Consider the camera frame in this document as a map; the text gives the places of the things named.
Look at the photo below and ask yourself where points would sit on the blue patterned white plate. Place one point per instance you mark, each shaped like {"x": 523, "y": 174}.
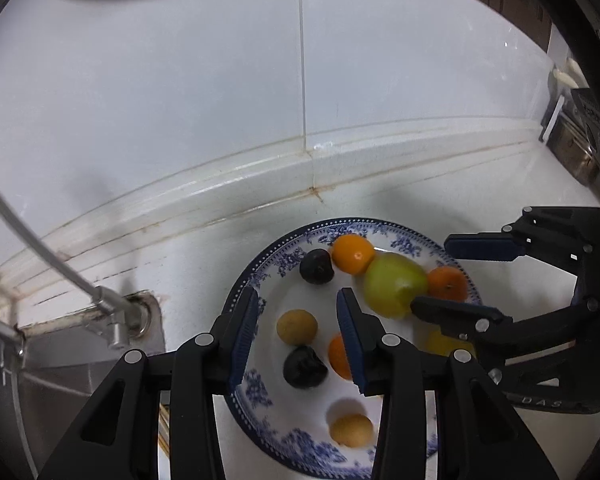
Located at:
{"x": 300, "y": 410}

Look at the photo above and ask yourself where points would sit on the small tan round fruit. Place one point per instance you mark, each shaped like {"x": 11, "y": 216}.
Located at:
{"x": 351, "y": 430}
{"x": 296, "y": 327}

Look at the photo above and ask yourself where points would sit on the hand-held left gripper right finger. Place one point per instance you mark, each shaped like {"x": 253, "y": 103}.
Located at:
{"x": 352, "y": 345}

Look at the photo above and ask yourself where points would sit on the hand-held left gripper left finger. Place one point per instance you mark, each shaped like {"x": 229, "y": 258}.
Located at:
{"x": 242, "y": 340}

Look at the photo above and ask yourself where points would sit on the brown cardboard box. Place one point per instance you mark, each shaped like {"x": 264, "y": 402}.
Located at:
{"x": 520, "y": 0}

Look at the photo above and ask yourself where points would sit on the dark plum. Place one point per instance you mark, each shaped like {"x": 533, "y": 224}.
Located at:
{"x": 305, "y": 367}
{"x": 316, "y": 266}

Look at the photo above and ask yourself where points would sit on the stainless steel stove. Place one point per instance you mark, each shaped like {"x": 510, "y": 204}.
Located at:
{"x": 570, "y": 145}

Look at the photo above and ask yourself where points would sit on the stainless steel sink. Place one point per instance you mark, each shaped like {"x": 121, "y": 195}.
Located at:
{"x": 45, "y": 410}

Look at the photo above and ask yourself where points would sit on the yellow grapefruit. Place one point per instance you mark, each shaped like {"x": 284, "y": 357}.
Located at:
{"x": 442, "y": 344}

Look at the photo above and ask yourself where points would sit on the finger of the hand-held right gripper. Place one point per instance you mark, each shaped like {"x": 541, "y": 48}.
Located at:
{"x": 480, "y": 247}
{"x": 460, "y": 317}

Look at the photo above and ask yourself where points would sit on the orange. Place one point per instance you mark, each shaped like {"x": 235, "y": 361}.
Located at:
{"x": 337, "y": 355}
{"x": 447, "y": 282}
{"x": 352, "y": 254}

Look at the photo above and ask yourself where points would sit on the thin chrome gooseneck faucet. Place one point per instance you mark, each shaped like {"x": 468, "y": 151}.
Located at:
{"x": 115, "y": 315}

